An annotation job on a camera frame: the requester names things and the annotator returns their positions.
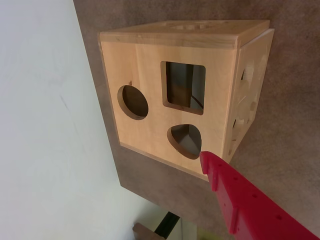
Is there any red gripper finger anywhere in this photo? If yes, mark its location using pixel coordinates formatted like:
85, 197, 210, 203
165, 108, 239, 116
199, 150, 318, 240

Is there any brown wooden piece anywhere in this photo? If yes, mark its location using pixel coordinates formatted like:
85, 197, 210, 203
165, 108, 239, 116
131, 223, 162, 240

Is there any black post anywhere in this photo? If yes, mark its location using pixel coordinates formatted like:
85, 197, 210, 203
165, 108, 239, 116
154, 211, 181, 240

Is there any wooden shape sorter box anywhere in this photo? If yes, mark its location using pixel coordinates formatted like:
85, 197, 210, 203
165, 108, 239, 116
99, 19, 275, 182

